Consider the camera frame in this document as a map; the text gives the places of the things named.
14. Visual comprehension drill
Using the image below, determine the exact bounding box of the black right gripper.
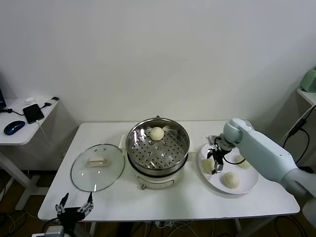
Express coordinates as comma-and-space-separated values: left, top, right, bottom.
206, 143, 229, 175

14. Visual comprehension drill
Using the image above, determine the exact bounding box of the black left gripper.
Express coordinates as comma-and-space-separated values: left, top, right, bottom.
55, 192, 95, 232

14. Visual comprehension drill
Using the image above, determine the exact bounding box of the white steamed baozi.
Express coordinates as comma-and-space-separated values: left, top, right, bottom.
201, 159, 215, 175
149, 127, 164, 141
220, 172, 241, 190
234, 155, 251, 170

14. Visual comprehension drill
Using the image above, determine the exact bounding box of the glass pot lid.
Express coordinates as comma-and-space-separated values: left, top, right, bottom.
71, 144, 125, 193

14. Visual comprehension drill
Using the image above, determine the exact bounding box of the stainless steel steamer basket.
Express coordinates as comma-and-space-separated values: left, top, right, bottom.
126, 115, 191, 173

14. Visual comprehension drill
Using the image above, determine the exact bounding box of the white round plate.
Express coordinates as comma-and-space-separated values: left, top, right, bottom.
198, 142, 260, 195

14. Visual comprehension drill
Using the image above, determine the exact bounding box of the white electric cooker pot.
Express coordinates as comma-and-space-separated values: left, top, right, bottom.
119, 134, 198, 191

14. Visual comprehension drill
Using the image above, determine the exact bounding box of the white side desk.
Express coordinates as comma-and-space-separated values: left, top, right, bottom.
0, 97, 60, 210

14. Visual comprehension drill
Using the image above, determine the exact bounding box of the blue computer mouse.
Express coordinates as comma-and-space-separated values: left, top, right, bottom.
3, 120, 26, 136

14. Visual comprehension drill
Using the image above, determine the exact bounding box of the black smartphone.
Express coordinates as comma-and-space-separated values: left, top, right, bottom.
22, 103, 45, 124

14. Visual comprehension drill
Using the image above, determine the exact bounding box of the black adapter dongle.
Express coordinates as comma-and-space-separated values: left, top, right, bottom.
40, 96, 61, 110

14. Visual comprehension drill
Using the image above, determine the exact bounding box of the white shelf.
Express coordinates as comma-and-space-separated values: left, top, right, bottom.
296, 87, 316, 109

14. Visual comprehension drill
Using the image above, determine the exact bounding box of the green appliance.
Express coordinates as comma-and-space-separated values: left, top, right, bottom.
301, 66, 316, 94

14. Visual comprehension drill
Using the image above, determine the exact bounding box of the dark laptop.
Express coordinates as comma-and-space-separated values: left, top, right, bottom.
0, 71, 8, 114

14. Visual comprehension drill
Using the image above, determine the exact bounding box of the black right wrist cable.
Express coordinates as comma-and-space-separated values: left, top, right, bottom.
223, 153, 245, 165

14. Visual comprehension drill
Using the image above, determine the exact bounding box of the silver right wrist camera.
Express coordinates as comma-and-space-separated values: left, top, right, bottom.
206, 134, 222, 145

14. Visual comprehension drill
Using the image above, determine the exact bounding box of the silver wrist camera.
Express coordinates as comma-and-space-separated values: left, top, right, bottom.
206, 134, 222, 145
45, 226, 65, 237

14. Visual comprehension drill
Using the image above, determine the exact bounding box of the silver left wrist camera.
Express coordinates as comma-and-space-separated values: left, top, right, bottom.
45, 226, 65, 237

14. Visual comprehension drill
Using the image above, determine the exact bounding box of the white phone charging cable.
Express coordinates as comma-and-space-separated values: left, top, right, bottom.
36, 119, 55, 151

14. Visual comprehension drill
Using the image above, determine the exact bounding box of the black power cable with adapter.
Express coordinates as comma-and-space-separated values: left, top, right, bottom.
282, 119, 311, 171

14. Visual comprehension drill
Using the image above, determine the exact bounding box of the black cable with connector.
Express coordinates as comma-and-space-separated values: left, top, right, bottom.
0, 107, 25, 116

